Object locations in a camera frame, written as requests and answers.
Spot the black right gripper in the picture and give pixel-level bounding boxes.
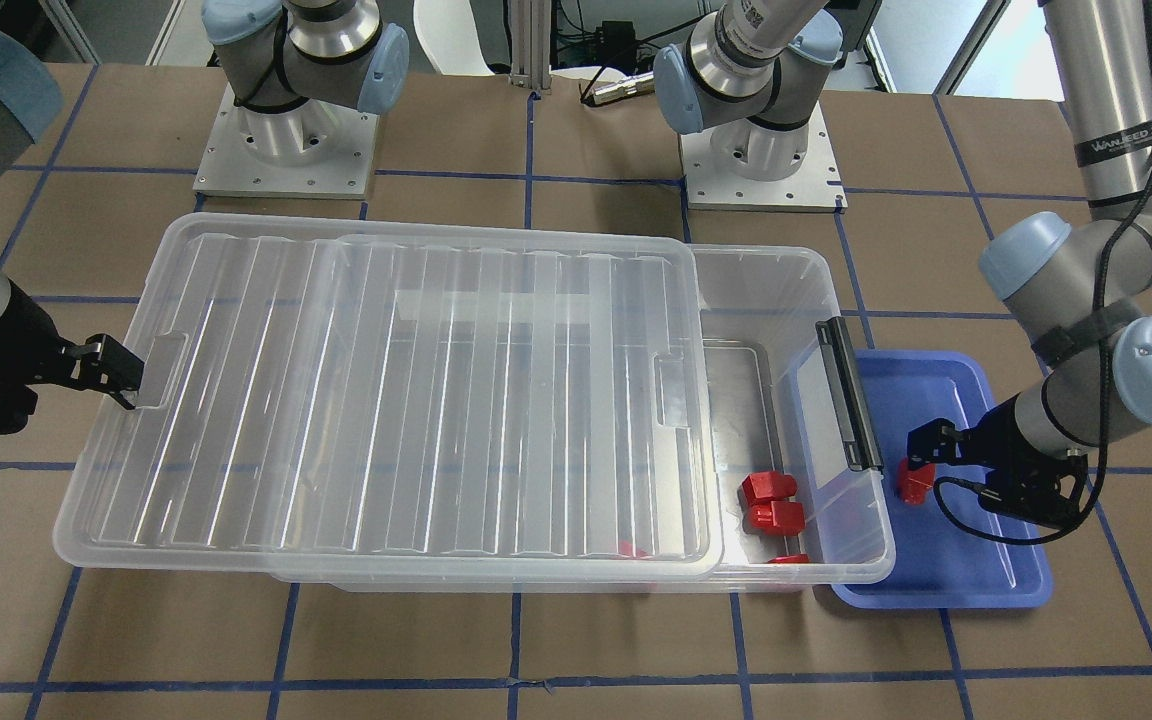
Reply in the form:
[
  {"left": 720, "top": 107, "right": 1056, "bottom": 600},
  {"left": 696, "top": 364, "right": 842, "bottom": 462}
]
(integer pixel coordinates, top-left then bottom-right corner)
[{"left": 3, "top": 300, "right": 145, "bottom": 411}]

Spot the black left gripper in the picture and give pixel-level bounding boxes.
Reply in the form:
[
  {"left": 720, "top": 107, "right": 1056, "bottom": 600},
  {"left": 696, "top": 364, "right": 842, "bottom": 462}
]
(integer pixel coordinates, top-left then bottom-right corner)
[{"left": 905, "top": 406, "right": 1047, "bottom": 475}]

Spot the red block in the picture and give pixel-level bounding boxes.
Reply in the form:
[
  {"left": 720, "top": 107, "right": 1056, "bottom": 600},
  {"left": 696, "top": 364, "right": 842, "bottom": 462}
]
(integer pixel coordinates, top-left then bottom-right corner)
[
  {"left": 896, "top": 457, "right": 937, "bottom": 506},
  {"left": 740, "top": 471, "right": 797, "bottom": 506},
  {"left": 746, "top": 500, "right": 806, "bottom": 537},
  {"left": 617, "top": 541, "right": 652, "bottom": 559}
]

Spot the clear plastic box lid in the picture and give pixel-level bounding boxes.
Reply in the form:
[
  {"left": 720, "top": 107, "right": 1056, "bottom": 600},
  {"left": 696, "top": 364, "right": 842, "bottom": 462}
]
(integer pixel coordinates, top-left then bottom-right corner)
[{"left": 52, "top": 213, "right": 722, "bottom": 582}]

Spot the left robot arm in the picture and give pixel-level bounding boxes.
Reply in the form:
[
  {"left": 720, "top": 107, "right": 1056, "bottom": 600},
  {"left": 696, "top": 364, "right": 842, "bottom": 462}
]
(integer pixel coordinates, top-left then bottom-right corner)
[{"left": 653, "top": 1, "right": 1152, "bottom": 479}]

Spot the clear plastic storage box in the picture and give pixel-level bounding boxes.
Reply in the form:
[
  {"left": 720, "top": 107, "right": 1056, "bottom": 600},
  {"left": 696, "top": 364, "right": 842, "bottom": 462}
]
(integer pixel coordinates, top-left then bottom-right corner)
[{"left": 294, "top": 245, "right": 896, "bottom": 594}]

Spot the red block in box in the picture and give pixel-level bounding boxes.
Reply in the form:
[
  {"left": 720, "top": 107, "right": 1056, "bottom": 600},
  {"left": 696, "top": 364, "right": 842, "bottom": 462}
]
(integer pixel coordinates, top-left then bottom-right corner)
[
  {"left": 746, "top": 500, "right": 806, "bottom": 537},
  {"left": 617, "top": 541, "right": 652, "bottom": 559},
  {"left": 740, "top": 471, "right": 797, "bottom": 506}
]

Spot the black box behind table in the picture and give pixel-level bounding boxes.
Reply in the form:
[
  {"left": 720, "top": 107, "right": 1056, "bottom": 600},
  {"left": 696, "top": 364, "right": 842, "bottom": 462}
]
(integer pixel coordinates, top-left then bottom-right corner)
[{"left": 589, "top": 20, "right": 637, "bottom": 55}]

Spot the blue plastic tray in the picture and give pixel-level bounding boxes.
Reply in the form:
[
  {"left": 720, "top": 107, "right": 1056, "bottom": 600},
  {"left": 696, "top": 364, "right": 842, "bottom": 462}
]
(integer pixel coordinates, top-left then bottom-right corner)
[{"left": 833, "top": 348, "right": 1053, "bottom": 611}]

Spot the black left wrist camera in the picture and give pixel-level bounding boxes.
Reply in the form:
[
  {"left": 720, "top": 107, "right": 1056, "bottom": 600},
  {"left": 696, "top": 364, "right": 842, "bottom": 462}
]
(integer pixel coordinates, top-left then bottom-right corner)
[{"left": 978, "top": 455, "right": 1089, "bottom": 530}]

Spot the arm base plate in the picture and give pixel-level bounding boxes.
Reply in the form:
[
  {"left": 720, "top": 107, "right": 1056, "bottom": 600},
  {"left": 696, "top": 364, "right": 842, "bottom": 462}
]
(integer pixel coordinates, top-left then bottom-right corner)
[
  {"left": 680, "top": 105, "right": 849, "bottom": 213},
  {"left": 194, "top": 86, "right": 382, "bottom": 200}
]

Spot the silver cable connector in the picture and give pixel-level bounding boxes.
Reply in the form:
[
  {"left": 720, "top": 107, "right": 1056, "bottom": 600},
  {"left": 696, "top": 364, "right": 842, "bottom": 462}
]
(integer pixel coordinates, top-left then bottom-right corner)
[{"left": 579, "top": 73, "right": 655, "bottom": 108}]

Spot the black cable bundle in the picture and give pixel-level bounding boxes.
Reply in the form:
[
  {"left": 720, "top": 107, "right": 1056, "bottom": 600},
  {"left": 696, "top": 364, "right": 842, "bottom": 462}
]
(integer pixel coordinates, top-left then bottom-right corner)
[{"left": 556, "top": 0, "right": 697, "bottom": 71}]

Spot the aluminium frame post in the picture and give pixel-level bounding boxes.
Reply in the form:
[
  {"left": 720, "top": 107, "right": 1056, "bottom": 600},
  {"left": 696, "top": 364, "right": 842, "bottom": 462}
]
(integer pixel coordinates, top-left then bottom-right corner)
[{"left": 506, "top": 0, "right": 554, "bottom": 94}]

